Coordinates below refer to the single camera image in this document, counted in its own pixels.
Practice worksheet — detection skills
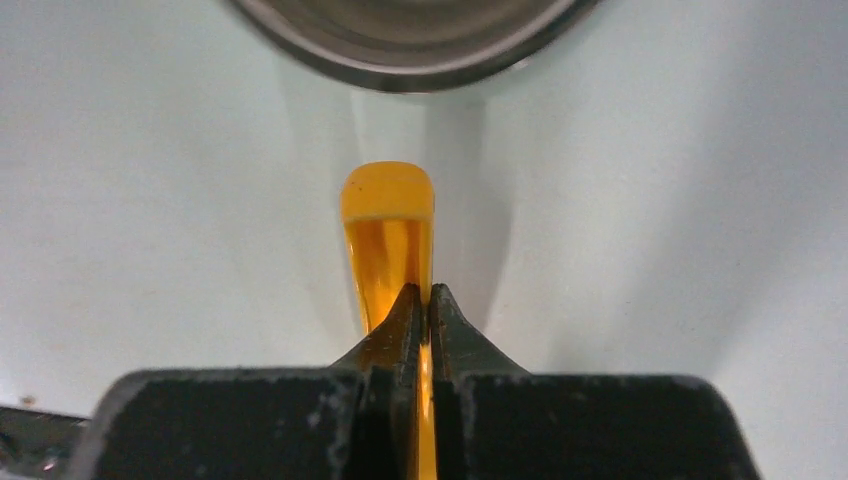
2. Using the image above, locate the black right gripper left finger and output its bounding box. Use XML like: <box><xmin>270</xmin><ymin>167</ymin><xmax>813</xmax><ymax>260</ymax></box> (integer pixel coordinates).
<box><xmin>66</xmin><ymin>284</ymin><xmax>423</xmax><ymax>479</ymax></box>

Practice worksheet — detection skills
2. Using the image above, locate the right steel bowl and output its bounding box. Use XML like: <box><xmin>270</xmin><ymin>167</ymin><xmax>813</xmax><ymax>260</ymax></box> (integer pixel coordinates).
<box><xmin>226</xmin><ymin>0</ymin><xmax>597</xmax><ymax>94</ymax></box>

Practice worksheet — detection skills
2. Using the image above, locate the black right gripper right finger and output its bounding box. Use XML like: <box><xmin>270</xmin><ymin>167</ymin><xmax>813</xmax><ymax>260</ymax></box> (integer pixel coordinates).
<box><xmin>429</xmin><ymin>284</ymin><xmax>760</xmax><ymax>479</ymax></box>

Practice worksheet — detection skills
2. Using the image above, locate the yellow plastic scoop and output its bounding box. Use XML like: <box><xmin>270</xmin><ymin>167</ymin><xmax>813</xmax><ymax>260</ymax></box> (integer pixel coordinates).
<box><xmin>339</xmin><ymin>160</ymin><xmax>439</xmax><ymax>480</ymax></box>

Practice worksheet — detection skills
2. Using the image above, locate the pale green bowl stand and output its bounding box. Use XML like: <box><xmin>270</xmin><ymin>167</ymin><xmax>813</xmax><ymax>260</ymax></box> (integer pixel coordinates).
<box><xmin>281</xmin><ymin>44</ymin><xmax>847</xmax><ymax>422</ymax></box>

